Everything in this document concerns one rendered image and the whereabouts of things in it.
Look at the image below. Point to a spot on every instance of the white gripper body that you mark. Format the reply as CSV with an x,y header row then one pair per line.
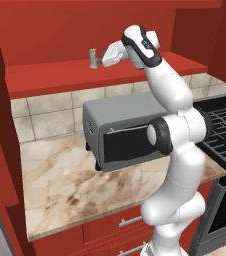
x,y
114,54

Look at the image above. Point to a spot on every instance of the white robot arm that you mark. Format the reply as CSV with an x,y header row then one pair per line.
x,y
181,160

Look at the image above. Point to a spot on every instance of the red base cabinet door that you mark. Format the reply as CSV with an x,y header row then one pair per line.
x,y
60,243

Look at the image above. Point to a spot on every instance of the grey toaster oven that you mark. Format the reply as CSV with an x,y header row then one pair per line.
x,y
121,110

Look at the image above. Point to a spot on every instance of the black toaster oven door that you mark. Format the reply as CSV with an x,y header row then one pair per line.
x,y
125,146

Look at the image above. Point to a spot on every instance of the red drawer front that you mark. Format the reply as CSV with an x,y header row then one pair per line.
x,y
118,248
108,225

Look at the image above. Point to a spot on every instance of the open red wall cabinet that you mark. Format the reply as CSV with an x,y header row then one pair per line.
x,y
68,43

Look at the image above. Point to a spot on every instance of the closed red wall cabinet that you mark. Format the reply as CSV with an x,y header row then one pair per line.
x,y
218,36

